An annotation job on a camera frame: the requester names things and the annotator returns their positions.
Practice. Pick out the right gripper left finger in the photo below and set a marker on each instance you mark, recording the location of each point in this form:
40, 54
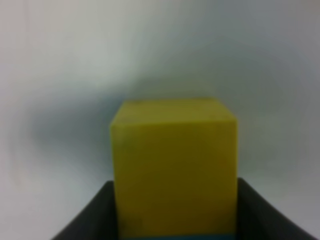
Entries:
97, 221

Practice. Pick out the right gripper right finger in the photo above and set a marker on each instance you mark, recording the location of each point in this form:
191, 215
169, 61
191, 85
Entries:
257, 219

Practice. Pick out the yellow cube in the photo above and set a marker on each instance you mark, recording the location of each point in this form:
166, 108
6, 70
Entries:
175, 169

